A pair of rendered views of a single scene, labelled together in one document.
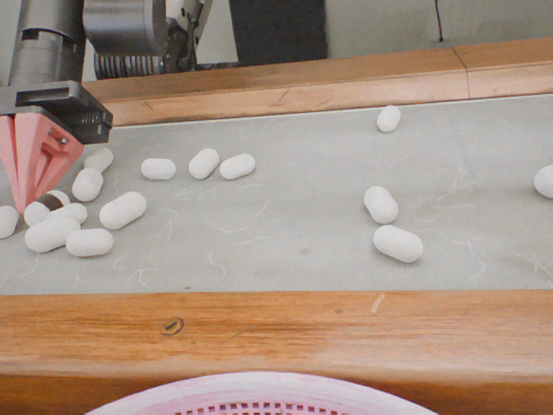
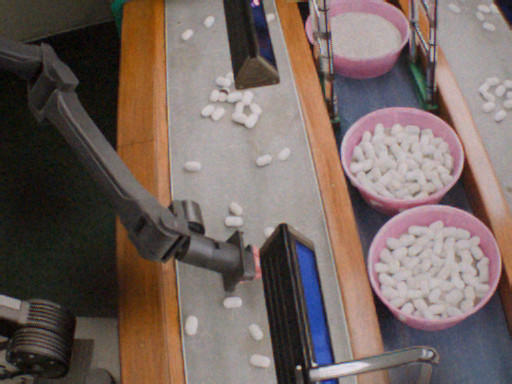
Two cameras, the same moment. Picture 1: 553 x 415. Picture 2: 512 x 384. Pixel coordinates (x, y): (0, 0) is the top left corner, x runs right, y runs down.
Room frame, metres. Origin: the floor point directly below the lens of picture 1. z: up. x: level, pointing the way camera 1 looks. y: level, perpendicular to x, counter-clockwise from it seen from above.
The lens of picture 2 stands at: (0.50, 0.98, 1.94)
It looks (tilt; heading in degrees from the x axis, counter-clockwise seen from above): 50 degrees down; 260
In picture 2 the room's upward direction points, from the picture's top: 10 degrees counter-clockwise
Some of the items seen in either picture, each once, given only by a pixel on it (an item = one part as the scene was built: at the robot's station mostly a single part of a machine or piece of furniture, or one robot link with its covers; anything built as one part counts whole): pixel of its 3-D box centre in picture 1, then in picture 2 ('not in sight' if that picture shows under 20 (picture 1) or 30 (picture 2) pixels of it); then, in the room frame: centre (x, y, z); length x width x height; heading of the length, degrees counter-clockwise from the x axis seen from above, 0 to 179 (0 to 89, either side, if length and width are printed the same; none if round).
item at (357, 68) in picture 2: not in sight; (359, 39); (-0.08, -0.39, 0.72); 0.27 x 0.27 x 0.10
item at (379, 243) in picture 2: not in sight; (434, 274); (0.06, 0.31, 0.72); 0.27 x 0.27 x 0.10
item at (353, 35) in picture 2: not in sight; (359, 43); (-0.08, -0.39, 0.71); 0.22 x 0.22 x 0.06
